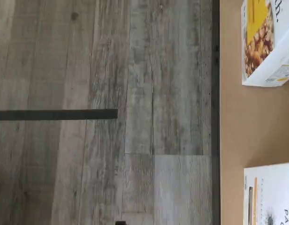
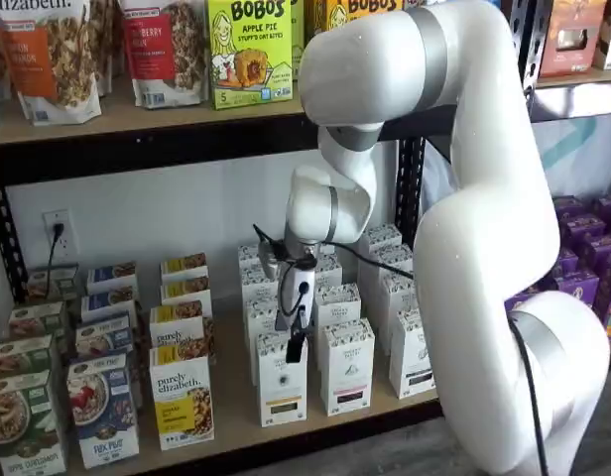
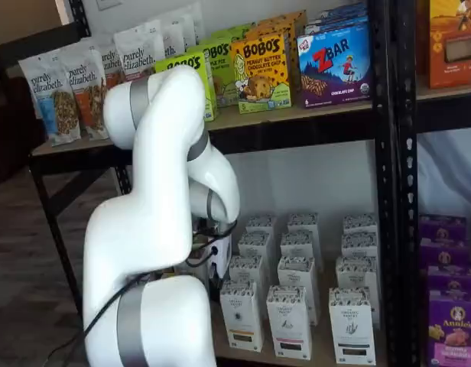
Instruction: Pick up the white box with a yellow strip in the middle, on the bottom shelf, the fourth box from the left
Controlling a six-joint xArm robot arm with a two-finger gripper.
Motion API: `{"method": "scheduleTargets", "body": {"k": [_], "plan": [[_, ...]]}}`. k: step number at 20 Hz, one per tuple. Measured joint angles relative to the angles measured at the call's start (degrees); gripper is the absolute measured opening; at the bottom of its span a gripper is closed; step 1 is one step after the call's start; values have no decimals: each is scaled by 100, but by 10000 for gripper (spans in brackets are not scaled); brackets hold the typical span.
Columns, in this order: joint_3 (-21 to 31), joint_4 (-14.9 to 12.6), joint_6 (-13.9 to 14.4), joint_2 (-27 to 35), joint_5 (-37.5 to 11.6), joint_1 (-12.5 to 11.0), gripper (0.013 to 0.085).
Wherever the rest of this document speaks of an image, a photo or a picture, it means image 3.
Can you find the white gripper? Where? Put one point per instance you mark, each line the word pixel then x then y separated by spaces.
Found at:
pixel 222 256

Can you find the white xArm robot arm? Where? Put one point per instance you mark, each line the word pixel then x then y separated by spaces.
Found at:
pixel 151 191

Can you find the purple Annie's box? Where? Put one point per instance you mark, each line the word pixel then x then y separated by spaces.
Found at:
pixel 453 281
pixel 442 227
pixel 444 254
pixel 453 336

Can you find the white organic pantry box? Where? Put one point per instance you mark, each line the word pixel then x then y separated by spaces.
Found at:
pixel 246 267
pixel 356 273
pixel 296 271
pixel 254 242
pixel 261 223
pixel 358 244
pixel 302 221
pixel 359 223
pixel 298 242

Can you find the orange snack box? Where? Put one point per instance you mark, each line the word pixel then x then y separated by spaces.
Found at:
pixel 449 57

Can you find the white plastic sheet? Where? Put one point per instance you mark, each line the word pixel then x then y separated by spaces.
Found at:
pixel 449 172

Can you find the white box yellow strip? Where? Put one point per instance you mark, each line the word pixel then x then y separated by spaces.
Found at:
pixel 241 317

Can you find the white granola bag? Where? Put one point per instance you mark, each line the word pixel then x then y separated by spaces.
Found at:
pixel 170 38
pixel 193 23

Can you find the dark brown furniture piece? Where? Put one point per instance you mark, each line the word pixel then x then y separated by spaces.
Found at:
pixel 13 134

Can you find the white box pink strip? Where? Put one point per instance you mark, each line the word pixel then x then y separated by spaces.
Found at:
pixel 289 325

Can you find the purple blue Zbar box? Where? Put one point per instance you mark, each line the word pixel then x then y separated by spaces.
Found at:
pixel 335 25
pixel 342 10
pixel 335 76

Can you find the granola bag red label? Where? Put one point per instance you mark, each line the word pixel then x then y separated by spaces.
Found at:
pixel 138 57

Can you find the granola bag blue label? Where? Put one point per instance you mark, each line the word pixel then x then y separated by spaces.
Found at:
pixel 48 114

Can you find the granola bag orange label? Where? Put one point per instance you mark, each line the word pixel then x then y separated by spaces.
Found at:
pixel 111 65
pixel 86 103

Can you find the yellow Bobo's peanut butter box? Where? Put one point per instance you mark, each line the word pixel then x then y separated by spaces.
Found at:
pixel 258 76
pixel 273 28
pixel 296 17

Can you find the green Bobo's apple pie box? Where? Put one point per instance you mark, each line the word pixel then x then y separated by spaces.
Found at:
pixel 182 61
pixel 231 32
pixel 222 69

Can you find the white box dark strip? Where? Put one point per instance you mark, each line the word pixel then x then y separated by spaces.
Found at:
pixel 352 329

